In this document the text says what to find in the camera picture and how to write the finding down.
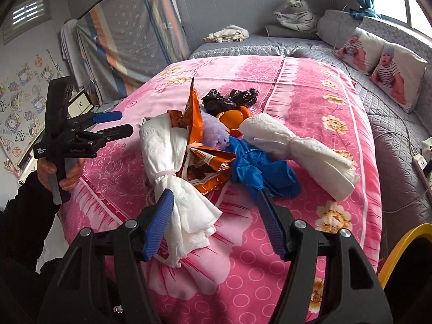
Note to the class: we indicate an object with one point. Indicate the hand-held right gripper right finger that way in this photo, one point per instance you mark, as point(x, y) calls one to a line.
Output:
point(271, 226)

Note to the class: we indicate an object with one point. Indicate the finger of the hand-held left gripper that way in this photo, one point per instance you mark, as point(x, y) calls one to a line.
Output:
point(108, 116)
point(118, 131)

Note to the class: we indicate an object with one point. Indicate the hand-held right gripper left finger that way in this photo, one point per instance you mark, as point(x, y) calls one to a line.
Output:
point(158, 222)

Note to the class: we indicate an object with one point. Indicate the white paper towel bundle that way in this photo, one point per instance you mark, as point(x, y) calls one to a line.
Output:
point(287, 138)
point(158, 148)

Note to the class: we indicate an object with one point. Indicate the blue rubber glove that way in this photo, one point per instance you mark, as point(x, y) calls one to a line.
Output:
point(256, 168)

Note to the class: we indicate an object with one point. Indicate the orange snack wrapper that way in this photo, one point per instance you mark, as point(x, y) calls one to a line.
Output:
point(194, 121)

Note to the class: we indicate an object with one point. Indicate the lilac fluffy sponge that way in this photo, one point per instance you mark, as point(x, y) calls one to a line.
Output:
point(211, 130)

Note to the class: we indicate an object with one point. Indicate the yellow bin rim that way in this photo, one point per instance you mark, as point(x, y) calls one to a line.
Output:
point(401, 243)

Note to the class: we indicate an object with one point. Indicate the person's left forearm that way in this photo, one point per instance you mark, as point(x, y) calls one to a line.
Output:
point(27, 216)

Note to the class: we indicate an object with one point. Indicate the person's left hand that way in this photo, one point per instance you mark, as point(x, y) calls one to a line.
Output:
point(72, 175)

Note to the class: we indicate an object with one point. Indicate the white cabinet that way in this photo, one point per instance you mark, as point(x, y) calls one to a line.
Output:
point(81, 103)

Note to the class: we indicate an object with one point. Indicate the hanging white towel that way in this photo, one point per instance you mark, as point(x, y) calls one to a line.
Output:
point(69, 47)

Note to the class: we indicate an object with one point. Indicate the hanging patterned striped sheet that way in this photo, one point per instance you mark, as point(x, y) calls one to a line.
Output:
point(141, 33)

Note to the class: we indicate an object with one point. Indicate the crumpled black plastic bag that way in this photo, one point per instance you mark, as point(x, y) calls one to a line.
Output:
point(216, 103)

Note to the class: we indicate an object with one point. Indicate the orange peel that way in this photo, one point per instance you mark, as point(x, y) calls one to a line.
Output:
point(233, 118)

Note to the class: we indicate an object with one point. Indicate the pink floral blanket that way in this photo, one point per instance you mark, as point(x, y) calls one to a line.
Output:
point(303, 108)

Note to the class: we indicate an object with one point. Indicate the crumpled cream cloth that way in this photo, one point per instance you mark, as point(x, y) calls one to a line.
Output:
point(229, 33)

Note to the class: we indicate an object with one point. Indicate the white power strip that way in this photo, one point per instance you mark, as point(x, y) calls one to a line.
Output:
point(420, 163)

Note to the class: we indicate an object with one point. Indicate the plain grey pillow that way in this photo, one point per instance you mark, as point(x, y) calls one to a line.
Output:
point(280, 32)

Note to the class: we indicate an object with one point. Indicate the baby print pillow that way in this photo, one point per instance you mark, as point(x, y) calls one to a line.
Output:
point(395, 71)
point(357, 49)

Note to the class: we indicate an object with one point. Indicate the grey quilted cushion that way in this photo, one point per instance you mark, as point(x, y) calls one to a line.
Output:
point(337, 23)

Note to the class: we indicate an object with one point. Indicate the tiger plush toy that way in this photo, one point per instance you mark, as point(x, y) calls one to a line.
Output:
point(297, 13)

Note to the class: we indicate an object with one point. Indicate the window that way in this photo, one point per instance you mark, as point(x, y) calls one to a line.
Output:
point(391, 3)

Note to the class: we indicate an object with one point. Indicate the cartoon wall poster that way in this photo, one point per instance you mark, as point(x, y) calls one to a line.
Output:
point(20, 108)

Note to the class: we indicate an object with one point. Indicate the louvred wall vent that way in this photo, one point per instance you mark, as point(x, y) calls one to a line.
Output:
point(28, 11)

